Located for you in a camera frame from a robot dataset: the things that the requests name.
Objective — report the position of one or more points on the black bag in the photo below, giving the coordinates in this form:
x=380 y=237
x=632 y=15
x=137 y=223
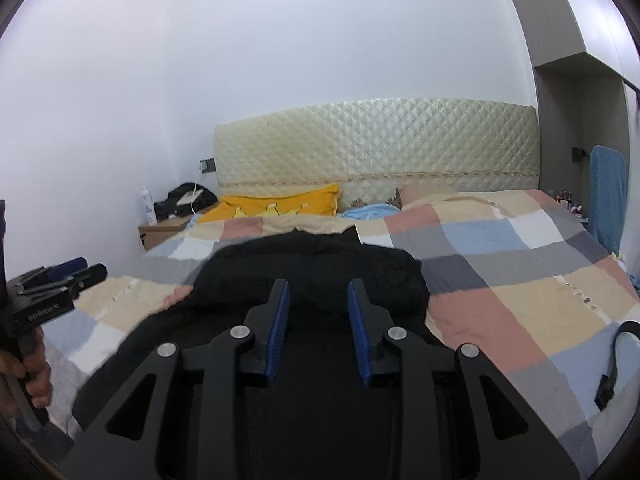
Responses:
x=167 y=208

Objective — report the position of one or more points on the pink pillow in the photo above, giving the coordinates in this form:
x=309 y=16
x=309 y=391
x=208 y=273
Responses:
x=425 y=192

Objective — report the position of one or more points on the checkered pastel blanket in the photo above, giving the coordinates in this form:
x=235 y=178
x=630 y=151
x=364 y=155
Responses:
x=500 y=310

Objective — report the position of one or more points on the blue towel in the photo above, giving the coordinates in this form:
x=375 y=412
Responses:
x=607 y=195

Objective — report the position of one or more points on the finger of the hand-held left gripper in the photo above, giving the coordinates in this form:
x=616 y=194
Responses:
x=90 y=275
x=67 y=266

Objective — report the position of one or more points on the light blue cloth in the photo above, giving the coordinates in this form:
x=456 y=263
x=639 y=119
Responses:
x=367 y=211

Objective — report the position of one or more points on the white spray bottle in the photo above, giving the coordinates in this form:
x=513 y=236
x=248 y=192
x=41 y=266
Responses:
x=149 y=207

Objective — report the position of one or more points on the yellow pillow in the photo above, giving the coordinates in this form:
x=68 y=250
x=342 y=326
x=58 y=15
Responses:
x=270 y=205

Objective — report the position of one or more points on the white tablet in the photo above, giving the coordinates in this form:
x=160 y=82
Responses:
x=190 y=196

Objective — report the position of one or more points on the quilted cream headboard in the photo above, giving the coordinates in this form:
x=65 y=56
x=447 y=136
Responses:
x=375 y=145

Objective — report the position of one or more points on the person's left hand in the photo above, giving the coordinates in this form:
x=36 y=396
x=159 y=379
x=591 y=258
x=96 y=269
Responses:
x=40 y=377

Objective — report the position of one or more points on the grey and white wardrobe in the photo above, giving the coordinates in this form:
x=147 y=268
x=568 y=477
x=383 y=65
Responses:
x=560 y=25

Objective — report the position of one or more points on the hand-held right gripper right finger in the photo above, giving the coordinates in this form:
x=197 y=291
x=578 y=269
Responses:
x=357 y=330

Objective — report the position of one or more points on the row of cosmetic bottles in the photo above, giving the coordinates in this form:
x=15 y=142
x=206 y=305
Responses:
x=567 y=200

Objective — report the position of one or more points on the dark wall socket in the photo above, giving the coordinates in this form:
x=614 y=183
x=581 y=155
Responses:
x=207 y=165
x=579 y=154

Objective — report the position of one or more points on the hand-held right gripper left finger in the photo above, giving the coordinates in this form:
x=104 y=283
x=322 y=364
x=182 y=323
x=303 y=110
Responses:
x=277 y=325

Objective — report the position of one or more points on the black puffer jacket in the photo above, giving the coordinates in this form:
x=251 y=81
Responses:
x=350 y=260

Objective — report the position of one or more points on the wooden nightstand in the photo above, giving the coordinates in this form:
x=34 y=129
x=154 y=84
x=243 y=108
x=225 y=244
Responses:
x=160 y=232

